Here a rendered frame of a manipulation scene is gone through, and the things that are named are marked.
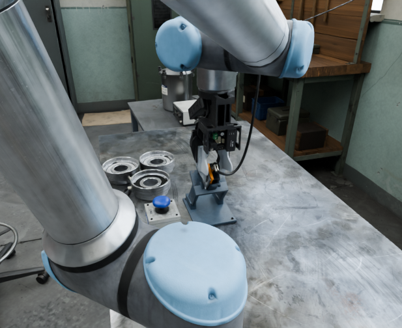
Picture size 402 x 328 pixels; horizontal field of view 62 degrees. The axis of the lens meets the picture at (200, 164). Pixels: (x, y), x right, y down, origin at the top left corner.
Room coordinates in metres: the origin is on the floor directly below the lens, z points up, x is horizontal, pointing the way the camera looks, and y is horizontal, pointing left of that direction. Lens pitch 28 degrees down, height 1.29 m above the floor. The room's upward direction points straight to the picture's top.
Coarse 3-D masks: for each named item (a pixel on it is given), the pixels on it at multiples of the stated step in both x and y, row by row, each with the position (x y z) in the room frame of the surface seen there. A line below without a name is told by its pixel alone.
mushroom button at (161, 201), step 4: (160, 196) 0.64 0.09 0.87; (164, 196) 0.64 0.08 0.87; (152, 200) 0.63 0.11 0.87; (156, 200) 0.62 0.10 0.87; (160, 200) 0.62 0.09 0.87; (164, 200) 0.62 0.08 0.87; (168, 200) 0.62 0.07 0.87; (156, 204) 0.61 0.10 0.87; (160, 204) 0.61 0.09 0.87; (164, 204) 0.61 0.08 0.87; (168, 204) 0.62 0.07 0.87; (160, 208) 0.62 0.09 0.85
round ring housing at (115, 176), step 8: (112, 160) 0.89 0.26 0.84; (120, 160) 0.90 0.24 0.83; (128, 160) 0.90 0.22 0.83; (136, 160) 0.88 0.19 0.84; (104, 168) 0.86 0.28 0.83; (112, 168) 0.86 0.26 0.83; (120, 168) 0.87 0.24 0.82; (128, 168) 0.86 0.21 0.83; (136, 168) 0.84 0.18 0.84; (112, 176) 0.80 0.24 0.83; (120, 176) 0.80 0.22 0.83; (128, 176) 0.81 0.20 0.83; (120, 184) 0.81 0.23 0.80
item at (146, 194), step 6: (138, 174) 0.81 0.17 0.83; (144, 174) 0.82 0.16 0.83; (150, 174) 0.82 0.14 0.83; (156, 174) 0.82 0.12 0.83; (162, 174) 0.82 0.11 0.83; (168, 174) 0.80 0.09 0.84; (132, 180) 0.78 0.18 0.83; (144, 180) 0.78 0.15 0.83; (150, 180) 0.80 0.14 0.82; (156, 180) 0.79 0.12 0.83; (168, 180) 0.76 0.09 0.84; (132, 186) 0.75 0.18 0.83; (144, 186) 0.75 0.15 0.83; (150, 186) 0.75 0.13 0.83; (162, 186) 0.74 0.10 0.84; (168, 186) 0.76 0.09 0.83; (138, 192) 0.73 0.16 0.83; (144, 192) 0.72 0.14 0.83; (150, 192) 0.72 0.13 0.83; (156, 192) 0.73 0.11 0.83; (162, 192) 0.74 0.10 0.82; (144, 198) 0.73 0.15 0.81; (150, 198) 0.73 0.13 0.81
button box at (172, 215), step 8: (152, 208) 0.63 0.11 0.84; (168, 208) 0.63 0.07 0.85; (176, 208) 0.63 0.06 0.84; (152, 216) 0.60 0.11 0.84; (160, 216) 0.60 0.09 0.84; (168, 216) 0.60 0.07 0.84; (176, 216) 0.60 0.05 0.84; (152, 224) 0.59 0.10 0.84; (160, 224) 0.59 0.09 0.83; (168, 224) 0.60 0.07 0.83
